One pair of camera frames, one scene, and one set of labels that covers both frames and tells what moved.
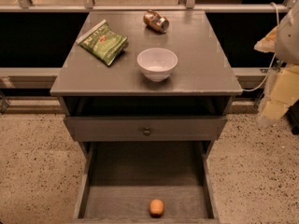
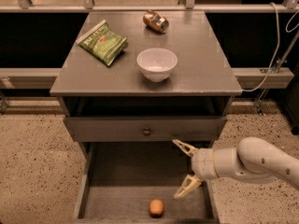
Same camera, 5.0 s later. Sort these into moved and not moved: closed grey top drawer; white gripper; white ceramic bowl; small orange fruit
Moved: white gripper
Not moved: closed grey top drawer; small orange fruit; white ceramic bowl
